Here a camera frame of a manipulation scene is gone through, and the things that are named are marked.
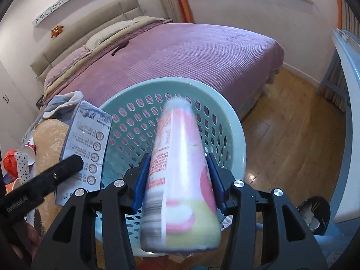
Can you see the white carved wall shelf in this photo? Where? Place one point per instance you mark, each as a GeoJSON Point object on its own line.
{"type": "Point", "coordinates": [64, 1]}

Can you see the orange plush toy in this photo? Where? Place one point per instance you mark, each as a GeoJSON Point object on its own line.
{"type": "Point", "coordinates": [56, 31]}

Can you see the red white paper cup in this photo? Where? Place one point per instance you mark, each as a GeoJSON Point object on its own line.
{"type": "Point", "coordinates": [29, 149]}

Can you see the teal plastic laundry basket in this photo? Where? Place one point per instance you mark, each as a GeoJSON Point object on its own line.
{"type": "Point", "coordinates": [136, 112]}

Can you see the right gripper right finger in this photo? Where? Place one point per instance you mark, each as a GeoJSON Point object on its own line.
{"type": "Point", "coordinates": [287, 242]}

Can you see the white desk edge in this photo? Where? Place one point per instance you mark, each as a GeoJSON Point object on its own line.
{"type": "Point", "coordinates": [345, 200]}

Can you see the beige padded headboard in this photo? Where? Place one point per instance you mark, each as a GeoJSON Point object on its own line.
{"type": "Point", "coordinates": [76, 35]}

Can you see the cream pillow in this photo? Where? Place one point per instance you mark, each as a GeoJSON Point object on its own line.
{"type": "Point", "coordinates": [106, 33]}

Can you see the white wardrobe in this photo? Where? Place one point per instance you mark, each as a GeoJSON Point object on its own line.
{"type": "Point", "coordinates": [16, 114]}

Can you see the orange mesh ball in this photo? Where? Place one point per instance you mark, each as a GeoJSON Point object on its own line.
{"type": "Point", "coordinates": [10, 164]}

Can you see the dark brown hair clip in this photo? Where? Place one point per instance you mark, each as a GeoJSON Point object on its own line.
{"type": "Point", "coordinates": [122, 45]}

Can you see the bed with purple cover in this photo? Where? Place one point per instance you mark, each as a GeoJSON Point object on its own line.
{"type": "Point", "coordinates": [235, 62]}

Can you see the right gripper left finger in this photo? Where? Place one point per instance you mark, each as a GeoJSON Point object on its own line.
{"type": "Point", "coordinates": [70, 241]}

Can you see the purple pillow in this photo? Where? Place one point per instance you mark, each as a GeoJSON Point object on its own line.
{"type": "Point", "coordinates": [63, 66]}

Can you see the left hand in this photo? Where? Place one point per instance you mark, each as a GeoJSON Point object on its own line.
{"type": "Point", "coordinates": [29, 236]}

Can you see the black round container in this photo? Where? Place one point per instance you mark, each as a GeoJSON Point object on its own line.
{"type": "Point", "coordinates": [316, 213]}

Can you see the polka dot paper wrapper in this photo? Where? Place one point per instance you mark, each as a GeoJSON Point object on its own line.
{"type": "Point", "coordinates": [22, 167]}

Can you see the light blue quilted jacket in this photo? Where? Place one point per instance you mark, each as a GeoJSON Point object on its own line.
{"type": "Point", "coordinates": [61, 107]}

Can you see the pink white paper cup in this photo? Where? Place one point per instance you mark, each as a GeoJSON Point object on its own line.
{"type": "Point", "coordinates": [180, 185]}

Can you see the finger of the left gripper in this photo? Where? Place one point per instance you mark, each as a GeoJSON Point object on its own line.
{"type": "Point", "coordinates": [18, 203]}

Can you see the white blue printed package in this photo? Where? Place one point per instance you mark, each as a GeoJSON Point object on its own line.
{"type": "Point", "coordinates": [87, 137]}

